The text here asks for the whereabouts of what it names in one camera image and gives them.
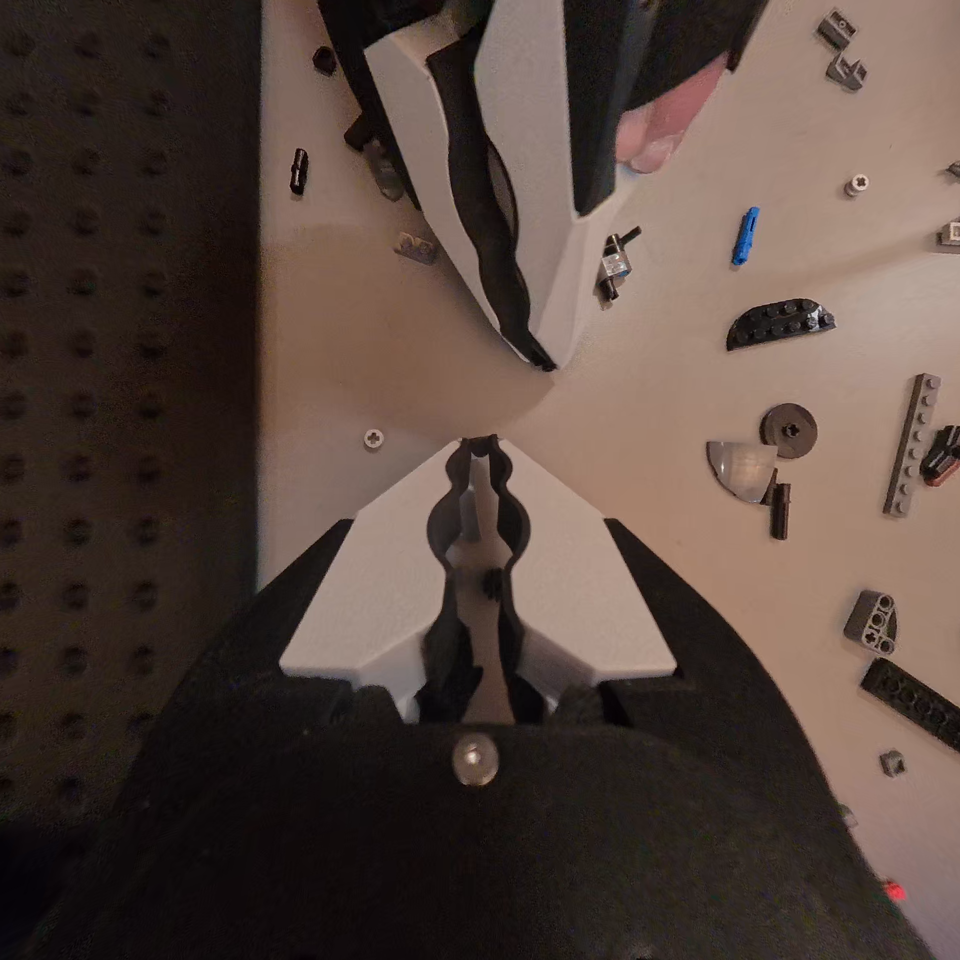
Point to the black and red lego connector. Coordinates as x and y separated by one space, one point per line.
945 454

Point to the long black lego plate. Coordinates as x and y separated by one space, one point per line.
911 701

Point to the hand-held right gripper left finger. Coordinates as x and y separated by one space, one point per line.
360 600

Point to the long grey lego plate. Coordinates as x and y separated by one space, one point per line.
911 442

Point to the small grey lego brick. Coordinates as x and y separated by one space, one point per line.
836 28
846 71

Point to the light grey lego bush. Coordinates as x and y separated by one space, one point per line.
373 439
856 184

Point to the small lego axle assembly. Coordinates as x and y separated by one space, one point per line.
616 262

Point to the grey lego slope piece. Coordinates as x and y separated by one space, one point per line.
469 510

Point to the dark red-striped lego tile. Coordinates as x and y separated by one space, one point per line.
894 891

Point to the small white lego piece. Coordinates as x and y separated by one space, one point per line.
951 234

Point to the dark grey half-round lego plate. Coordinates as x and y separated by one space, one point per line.
780 322

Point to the black lego pin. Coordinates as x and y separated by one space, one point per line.
298 171
780 517

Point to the small black rounded lego piece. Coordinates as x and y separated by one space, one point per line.
324 60

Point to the grey lego liftarm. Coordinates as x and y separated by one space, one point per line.
871 619

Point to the small grey lego plate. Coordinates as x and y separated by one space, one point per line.
416 247

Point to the person's left hand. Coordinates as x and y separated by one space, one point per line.
660 127

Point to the grey lego bracket piece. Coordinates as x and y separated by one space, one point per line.
386 178

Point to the dark round lego disc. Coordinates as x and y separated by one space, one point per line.
787 429

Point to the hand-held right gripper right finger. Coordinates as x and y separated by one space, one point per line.
592 600

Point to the blue lego pin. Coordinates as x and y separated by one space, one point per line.
745 236

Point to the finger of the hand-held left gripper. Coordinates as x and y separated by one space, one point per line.
409 112
532 112

